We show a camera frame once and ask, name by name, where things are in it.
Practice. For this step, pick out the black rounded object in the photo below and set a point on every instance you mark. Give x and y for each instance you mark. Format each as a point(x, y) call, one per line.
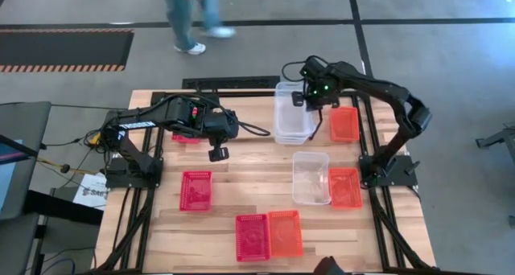
point(329, 267)

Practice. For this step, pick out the orange plastic basket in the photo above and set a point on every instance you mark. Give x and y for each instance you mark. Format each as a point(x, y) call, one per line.
point(345, 188)
point(344, 124)
point(285, 235)

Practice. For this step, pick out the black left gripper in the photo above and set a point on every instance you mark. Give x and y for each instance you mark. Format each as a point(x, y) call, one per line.
point(220, 128)

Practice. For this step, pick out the black hazard-striped floor mat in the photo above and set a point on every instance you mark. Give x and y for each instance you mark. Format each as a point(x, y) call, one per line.
point(60, 50)

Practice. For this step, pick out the black aluminium table frame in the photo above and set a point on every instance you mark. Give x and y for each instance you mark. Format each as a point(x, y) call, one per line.
point(249, 93)

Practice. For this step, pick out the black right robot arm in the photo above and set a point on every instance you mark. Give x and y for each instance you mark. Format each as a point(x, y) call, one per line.
point(382, 86)

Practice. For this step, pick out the white printed paper sheet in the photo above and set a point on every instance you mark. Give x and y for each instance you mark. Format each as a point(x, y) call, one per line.
point(90, 192)

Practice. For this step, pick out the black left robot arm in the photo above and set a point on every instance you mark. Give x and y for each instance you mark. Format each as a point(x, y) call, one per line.
point(137, 124)

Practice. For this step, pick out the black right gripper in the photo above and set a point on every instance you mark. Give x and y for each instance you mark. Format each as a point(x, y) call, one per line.
point(322, 84)

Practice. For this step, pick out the black floor vent grille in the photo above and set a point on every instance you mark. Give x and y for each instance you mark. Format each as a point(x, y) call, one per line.
point(229, 83)

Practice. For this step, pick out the person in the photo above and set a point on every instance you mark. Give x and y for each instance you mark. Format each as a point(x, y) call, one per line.
point(181, 21)

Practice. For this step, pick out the red plastic basket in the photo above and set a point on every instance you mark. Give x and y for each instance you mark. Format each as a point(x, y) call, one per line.
point(252, 239)
point(183, 139)
point(196, 191)

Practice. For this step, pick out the clear plastic basket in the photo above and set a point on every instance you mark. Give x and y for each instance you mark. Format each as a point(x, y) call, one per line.
point(310, 178)
point(295, 142)
point(293, 114)

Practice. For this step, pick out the grey side table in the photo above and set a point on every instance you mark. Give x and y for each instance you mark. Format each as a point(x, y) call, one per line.
point(28, 118)

